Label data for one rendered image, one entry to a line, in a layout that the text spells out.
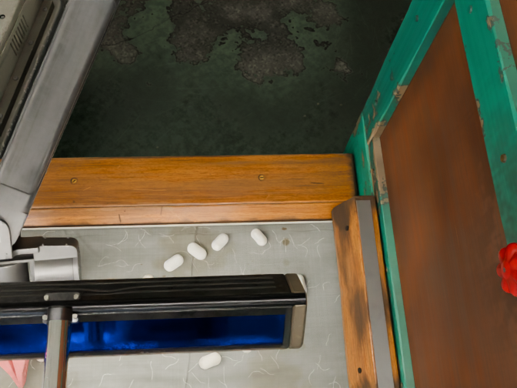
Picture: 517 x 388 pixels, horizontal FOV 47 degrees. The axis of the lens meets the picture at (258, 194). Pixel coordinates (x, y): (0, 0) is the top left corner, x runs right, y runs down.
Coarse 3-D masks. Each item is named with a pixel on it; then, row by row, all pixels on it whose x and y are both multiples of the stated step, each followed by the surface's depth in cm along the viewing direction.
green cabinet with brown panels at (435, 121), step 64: (448, 0) 64; (512, 0) 52; (384, 64) 86; (448, 64) 66; (512, 64) 52; (384, 128) 91; (448, 128) 67; (512, 128) 50; (384, 192) 90; (448, 192) 67; (512, 192) 50; (384, 256) 88; (448, 256) 68; (448, 320) 68; (512, 320) 53; (448, 384) 68; (512, 384) 53
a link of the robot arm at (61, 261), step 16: (0, 224) 76; (0, 240) 77; (16, 240) 82; (32, 240) 82; (48, 240) 82; (64, 240) 83; (0, 256) 77; (48, 256) 81; (64, 256) 81; (80, 256) 86; (48, 272) 80; (64, 272) 81; (80, 272) 84
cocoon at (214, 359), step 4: (204, 356) 91; (208, 356) 90; (212, 356) 90; (216, 356) 90; (220, 356) 91; (200, 360) 90; (204, 360) 90; (208, 360) 90; (212, 360) 90; (216, 360) 90; (220, 360) 91; (200, 364) 90; (204, 364) 90; (208, 364) 90; (212, 364) 90; (216, 364) 90; (204, 368) 90
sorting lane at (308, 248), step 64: (128, 256) 97; (192, 256) 98; (256, 256) 99; (320, 256) 99; (320, 320) 95; (0, 384) 88; (128, 384) 90; (192, 384) 90; (256, 384) 91; (320, 384) 92
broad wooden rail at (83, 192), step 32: (0, 160) 99; (64, 160) 100; (96, 160) 101; (128, 160) 101; (160, 160) 101; (192, 160) 102; (224, 160) 102; (256, 160) 103; (288, 160) 103; (320, 160) 103; (352, 160) 104; (64, 192) 98; (96, 192) 98; (128, 192) 99; (160, 192) 99; (192, 192) 99; (224, 192) 100; (256, 192) 100; (288, 192) 101; (320, 192) 101; (352, 192) 101; (32, 224) 98; (64, 224) 98; (96, 224) 99; (128, 224) 99; (160, 224) 100
